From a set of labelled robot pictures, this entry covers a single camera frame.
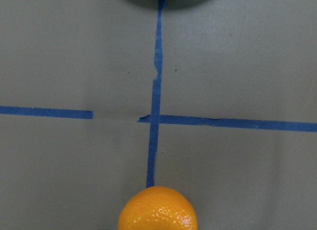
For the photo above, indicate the orange fruit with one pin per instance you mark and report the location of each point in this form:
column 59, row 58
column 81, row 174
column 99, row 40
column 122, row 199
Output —
column 158, row 208

